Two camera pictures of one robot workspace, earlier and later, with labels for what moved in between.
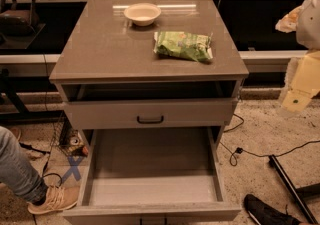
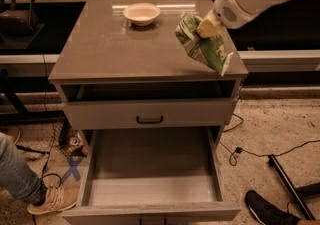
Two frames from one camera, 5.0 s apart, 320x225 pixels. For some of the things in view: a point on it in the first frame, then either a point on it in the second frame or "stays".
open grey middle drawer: [153, 176] stays
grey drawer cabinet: [155, 80] stays
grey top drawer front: [155, 112] stays
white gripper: [310, 24] -> [230, 9]
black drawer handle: [150, 121] stays
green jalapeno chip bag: [184, 45] -> [212, 51]
